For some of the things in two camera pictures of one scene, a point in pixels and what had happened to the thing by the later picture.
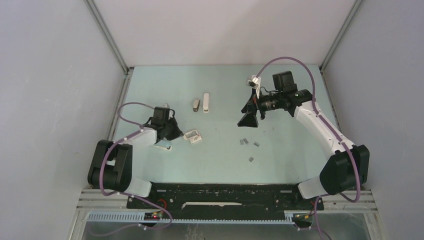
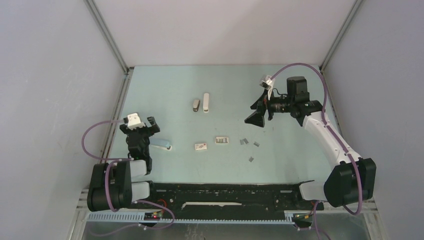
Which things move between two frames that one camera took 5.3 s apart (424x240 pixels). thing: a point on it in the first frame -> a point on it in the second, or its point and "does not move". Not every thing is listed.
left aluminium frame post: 117,51 does not move
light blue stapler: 164,145 does not move
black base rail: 222,197 does not move
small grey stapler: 196,105 does not move
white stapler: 206,101 does not move
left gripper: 177,133 -> 150,120
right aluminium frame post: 356,6 does not move
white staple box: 195,139 -> 199,146
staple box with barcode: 192,135 -> 222,140
